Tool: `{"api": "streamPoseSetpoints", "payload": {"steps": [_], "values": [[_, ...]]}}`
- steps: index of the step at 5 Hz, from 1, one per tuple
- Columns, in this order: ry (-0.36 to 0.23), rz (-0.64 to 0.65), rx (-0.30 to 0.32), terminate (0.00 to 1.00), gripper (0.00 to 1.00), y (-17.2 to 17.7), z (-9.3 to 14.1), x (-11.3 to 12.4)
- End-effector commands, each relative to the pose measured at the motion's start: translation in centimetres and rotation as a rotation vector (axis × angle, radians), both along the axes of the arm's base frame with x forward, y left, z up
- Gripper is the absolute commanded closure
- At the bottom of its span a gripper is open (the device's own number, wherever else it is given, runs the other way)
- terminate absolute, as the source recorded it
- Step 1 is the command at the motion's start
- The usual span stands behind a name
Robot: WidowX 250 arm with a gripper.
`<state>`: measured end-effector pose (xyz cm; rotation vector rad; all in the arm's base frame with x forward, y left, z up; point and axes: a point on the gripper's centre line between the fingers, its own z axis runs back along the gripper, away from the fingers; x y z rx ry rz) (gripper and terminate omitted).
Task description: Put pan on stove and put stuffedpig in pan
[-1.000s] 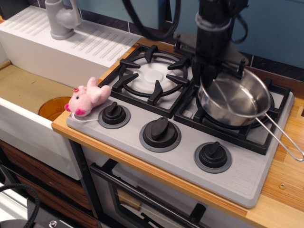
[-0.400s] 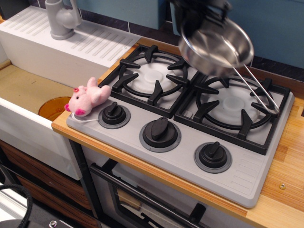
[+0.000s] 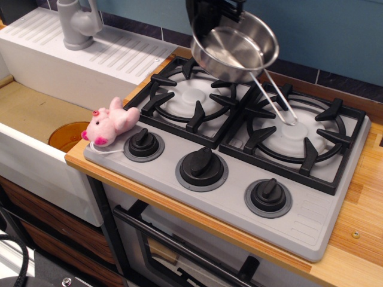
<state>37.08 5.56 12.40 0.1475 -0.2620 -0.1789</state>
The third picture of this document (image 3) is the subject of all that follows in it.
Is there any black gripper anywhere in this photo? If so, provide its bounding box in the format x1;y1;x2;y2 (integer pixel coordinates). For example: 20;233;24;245
186;0;246;36

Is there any stainless steel pan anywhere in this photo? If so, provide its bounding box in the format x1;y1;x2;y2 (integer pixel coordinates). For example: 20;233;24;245
191;11;298;126

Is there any pink stuffed pig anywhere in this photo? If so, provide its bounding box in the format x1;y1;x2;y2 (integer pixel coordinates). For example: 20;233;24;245
81;97;140;147

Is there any black left stove knob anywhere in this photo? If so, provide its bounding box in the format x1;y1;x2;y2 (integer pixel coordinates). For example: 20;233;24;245
123;128;165;163

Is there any black stove knob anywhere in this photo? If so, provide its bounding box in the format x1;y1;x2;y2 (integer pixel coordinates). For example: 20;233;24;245
175;147;229;193
244;178;293;219
123;128;165;163

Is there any black middle stove knob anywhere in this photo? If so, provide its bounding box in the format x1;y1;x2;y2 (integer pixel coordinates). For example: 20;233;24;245
175;147;229;193

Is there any grey toy stove top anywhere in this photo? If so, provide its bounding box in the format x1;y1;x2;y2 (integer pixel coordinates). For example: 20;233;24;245
84;57;370;261

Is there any black right stove knob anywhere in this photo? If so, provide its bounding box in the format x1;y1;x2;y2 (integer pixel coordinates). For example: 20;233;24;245
244;178;293;219

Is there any black left burner grate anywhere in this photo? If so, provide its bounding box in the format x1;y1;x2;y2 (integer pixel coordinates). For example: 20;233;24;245
124;56;257;149

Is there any black burner grate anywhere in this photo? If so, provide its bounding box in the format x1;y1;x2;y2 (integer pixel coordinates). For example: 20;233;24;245
124;56;257;149
219;83;367;195

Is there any grey toy faucet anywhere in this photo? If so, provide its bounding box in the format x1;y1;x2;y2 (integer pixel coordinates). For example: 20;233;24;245
57;0;103;51

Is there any black right burner grate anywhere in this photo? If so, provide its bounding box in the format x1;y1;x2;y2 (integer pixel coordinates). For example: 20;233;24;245
219;83;367;195

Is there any white sink unit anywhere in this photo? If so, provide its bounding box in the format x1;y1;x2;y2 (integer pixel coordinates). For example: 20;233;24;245
1;8;175;227

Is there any orange plastic bowl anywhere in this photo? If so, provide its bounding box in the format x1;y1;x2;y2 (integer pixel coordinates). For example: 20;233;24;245
48;121;89;152

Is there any white oven door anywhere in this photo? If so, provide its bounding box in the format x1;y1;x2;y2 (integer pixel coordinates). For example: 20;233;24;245
104;185;316;286

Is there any wooden drawer front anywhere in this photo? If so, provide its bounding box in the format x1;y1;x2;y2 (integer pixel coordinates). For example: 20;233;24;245
1;178;127;286

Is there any black oven door handle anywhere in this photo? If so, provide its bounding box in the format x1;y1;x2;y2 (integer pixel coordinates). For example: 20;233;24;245
113;200;259;286

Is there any black braided cable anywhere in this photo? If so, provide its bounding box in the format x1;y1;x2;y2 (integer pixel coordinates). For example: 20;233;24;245
0;234;31;287

